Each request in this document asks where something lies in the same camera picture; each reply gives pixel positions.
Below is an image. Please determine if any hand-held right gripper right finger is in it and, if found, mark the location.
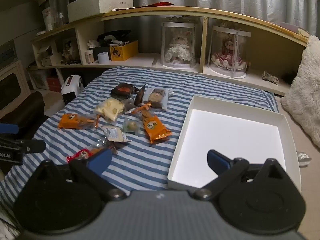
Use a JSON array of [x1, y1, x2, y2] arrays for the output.
[[194, 149, 285, 201]]

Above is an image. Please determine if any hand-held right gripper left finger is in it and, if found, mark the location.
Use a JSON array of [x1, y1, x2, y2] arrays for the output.
[[35, 150, 127, 202]]

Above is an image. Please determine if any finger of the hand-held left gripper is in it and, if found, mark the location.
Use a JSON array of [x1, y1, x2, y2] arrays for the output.
[[14, 139, 47, 154], [0, 123, 20, 134]]

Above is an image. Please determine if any clear brown candy wrapper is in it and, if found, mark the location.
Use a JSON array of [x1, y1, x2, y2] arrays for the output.
[[90, 136, 119, 156]]

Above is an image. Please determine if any red snack packet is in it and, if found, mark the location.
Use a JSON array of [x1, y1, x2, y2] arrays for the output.
[[66, 149, 95, 165]]

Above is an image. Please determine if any white cardboard tray box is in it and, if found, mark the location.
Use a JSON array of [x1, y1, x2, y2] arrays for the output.
[[167, 95, 302, 195]]

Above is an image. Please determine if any beige labelled packet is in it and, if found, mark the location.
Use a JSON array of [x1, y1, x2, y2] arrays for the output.
[[101, 125, 131, 143]]

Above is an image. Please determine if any clear green ball packet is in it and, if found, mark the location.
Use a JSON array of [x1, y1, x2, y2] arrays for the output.
[[122, 119, 140, 134]]

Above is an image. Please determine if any orange biscuit packet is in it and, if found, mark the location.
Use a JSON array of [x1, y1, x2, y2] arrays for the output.
[[58, 113, 100, 130], [131, 102, 173, 144]]

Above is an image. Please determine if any yellow cheese pastry packet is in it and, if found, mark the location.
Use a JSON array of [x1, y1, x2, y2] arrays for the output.
[[94, 97, 125, 125]]

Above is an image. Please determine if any clear dark ball packet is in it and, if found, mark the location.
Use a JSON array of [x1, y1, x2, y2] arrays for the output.
[[124, 99, 137, 114]]

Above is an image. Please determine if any black and orange packet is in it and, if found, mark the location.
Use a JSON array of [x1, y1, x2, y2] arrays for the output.
[[111, 82, 140, 99]]

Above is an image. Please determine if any dark brown packet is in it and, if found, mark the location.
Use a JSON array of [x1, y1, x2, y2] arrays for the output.
[[134, 84, 147, 107]]

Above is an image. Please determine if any clear round pastry packet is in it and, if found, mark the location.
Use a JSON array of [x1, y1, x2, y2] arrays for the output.
[[143, 87, 174, 111]]

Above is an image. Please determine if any black cushion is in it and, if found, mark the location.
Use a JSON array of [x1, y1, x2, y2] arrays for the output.
[[0, 91, 45, 130]]

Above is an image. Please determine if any beige cabinet with dark window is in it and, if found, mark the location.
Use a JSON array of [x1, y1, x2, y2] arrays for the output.
[[0, 59, 30, 107]]

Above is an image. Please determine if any blue striped blanket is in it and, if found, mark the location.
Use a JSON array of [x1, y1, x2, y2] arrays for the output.
[[0, 66, 279, 205]]

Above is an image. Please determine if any red box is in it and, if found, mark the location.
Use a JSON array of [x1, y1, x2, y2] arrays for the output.
[[46, 77, 62, 92]]

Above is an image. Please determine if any small white heater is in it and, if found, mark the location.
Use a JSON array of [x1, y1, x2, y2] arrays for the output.
[[61, 74, 84, 105]]

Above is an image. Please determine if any small cardboard box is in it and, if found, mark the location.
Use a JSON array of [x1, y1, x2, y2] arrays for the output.
[[37, 45, 54, 67]]

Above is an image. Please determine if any crumpled clear wrapper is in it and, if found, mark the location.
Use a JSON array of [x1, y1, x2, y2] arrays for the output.
[[297, 152, 312, 167]]

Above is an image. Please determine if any small beige ornament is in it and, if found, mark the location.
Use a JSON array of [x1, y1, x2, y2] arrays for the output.
[[262, 71, 280, 84]]

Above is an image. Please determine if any brown figurine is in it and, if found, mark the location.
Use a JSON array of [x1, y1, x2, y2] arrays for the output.
[[61, 39, 80, 64]]

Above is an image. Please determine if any pink dress doll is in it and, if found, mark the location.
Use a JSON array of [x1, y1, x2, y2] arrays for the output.
[[211, 34, 244, 70]]

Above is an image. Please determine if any fluffy white pillow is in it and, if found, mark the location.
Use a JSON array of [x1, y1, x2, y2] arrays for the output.
[[280, 35, 320, 145]]

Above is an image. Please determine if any yellow box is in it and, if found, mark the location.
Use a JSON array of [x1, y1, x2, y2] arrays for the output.
[[109, 41, 139, 61]]

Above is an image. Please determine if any clear glass jar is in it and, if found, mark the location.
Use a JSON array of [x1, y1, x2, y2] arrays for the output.
[[42, 7, 55, 32]]

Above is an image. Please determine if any white dress doll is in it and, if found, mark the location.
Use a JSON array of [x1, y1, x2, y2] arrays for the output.
[[165, 29, 192, 63]]

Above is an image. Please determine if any black bag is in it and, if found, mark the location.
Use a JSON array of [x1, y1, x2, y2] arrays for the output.
[[97, 30, 132, 47]]

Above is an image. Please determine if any pink box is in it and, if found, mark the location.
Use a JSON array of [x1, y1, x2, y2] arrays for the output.
[[279, 22, 304, 32]]

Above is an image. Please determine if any white gift box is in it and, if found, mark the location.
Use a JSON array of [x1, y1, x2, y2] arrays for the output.
[[67, 0, 134, 23]]

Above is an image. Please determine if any wooden shelf unit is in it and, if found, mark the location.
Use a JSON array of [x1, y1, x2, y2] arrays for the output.
[[27, 6, 309, 97]]

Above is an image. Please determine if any red paper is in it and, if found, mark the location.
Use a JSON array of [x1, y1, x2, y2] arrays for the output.
[[140, 2, 175, 7]]

